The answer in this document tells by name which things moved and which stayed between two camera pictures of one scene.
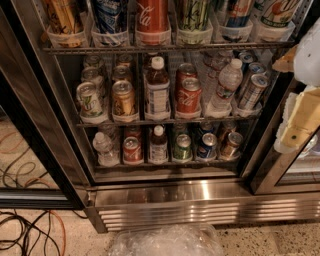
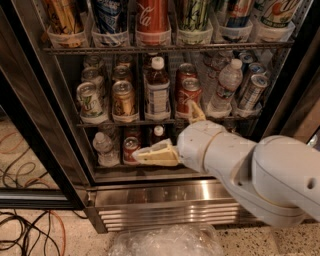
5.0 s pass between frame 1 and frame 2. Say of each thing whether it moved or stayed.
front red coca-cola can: stayed
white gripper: moved
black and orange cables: stayed
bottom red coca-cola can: stayed
